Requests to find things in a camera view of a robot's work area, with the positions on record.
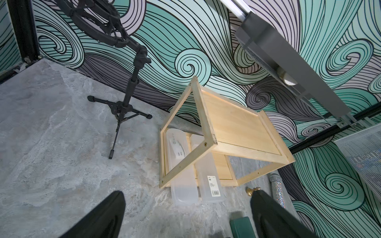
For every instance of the glittery silver tube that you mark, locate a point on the glittery silver tube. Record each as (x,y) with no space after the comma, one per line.
(277,190)

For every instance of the translucent case with barcode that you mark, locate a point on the translucent case with barcode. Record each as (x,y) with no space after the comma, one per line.
(208,180)

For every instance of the black wall-mounted tray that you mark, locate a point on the black wall-mounted tray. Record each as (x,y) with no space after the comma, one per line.
(270,50)

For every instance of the dark green pencil case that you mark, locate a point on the dark green pencil case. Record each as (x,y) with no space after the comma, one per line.
(242,228)

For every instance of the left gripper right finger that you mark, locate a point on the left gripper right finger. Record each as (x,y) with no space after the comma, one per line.
(274,221)

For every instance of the wooden two-tier shelf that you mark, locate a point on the wooden two-tier shelf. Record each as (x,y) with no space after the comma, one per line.
(229,129)

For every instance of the rounded translucent pencil case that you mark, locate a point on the rounded translucent pencil case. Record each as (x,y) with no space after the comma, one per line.
(183,187)

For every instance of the clear wall bin upper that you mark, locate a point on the clear wall bin upper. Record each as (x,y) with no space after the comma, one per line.
(363,152)

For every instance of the gold knob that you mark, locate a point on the gold knob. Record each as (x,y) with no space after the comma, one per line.
(250,191)

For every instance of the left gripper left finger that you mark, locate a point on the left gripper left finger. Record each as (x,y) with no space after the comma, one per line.
(104,221)

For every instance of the black mini tripod stand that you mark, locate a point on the black mini tripod stand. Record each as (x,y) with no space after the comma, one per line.
(111,53)

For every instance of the aluminium wall rail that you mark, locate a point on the aluminium wall rail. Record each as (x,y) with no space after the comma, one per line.
(238,7)

